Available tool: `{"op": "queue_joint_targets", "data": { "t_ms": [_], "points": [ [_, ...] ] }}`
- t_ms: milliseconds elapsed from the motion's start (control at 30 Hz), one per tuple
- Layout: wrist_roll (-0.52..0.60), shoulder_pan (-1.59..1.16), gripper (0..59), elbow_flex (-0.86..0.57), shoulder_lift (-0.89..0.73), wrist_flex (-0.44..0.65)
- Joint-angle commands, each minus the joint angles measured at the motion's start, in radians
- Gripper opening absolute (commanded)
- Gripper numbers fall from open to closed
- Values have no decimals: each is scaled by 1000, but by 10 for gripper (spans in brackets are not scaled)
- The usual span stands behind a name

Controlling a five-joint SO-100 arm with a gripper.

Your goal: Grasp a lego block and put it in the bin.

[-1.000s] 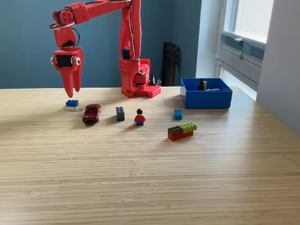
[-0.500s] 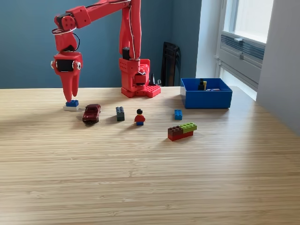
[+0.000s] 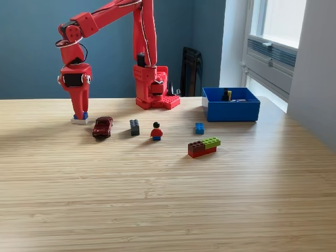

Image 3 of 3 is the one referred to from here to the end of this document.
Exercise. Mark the blue on white brick stack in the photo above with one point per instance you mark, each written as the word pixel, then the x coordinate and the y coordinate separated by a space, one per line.
pixel 78 121

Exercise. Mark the small yellow toy digger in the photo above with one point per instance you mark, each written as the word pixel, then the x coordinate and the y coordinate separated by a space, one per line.
pixel 225 96

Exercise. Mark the blue plastic bin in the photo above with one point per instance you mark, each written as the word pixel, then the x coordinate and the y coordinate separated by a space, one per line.
pixel 231 111

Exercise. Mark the dark red toy car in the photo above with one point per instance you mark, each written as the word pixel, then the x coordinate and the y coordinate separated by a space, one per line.
pixel 102 127

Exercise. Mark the dark grey brick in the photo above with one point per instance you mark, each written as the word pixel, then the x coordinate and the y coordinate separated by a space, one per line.
pixel 134 128

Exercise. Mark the toy figure with red shirt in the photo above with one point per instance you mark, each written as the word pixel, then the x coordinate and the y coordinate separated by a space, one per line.
pixel 156 132

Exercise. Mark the black clamp behind base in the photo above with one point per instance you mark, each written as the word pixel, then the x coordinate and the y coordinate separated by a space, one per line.
pixel 172 89

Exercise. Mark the black chair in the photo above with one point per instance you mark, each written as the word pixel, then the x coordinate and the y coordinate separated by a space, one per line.
pixel 191 71

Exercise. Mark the small blue brick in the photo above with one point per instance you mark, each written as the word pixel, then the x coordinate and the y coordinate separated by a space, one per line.
pixel 200 128

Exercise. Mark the brown green red brick stack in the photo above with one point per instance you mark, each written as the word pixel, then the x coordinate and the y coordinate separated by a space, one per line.
pixel 202 148

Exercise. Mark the grey window vent unit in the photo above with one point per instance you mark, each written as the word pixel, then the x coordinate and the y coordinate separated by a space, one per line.
pixel 270 61

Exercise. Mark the white window frame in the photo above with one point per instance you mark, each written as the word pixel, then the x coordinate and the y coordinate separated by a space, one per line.
pixel 256 18

